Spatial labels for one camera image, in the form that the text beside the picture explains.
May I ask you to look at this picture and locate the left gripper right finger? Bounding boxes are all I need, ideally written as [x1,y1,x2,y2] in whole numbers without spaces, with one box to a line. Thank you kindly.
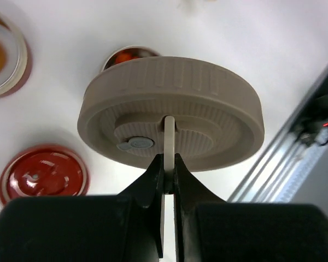
[173,154,328,261]

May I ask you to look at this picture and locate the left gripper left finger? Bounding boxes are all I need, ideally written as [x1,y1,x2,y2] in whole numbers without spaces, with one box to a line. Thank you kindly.
[0,154,164,261]

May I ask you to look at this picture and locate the red round lid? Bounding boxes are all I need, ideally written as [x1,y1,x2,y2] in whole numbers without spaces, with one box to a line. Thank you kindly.
[0,144,90,205]

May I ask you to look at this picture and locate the brown round lid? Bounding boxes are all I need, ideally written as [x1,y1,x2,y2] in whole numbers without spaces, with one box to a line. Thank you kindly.
[77,56,265,171]

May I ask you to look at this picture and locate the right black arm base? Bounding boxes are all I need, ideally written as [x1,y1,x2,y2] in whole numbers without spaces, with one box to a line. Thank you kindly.
[293,74,328,146]

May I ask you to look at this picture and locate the beige-banded steel lunch tin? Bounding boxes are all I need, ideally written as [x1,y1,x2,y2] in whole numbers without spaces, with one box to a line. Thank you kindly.
[99,45,161,73]

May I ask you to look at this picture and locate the red-banded steel lunch tin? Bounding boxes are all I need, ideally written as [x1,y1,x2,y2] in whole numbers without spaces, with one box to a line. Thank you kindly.
[0,13,33,97]

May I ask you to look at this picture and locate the aluminium mounting rail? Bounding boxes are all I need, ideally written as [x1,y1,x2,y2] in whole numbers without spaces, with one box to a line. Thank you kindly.
[228,65,328,203]

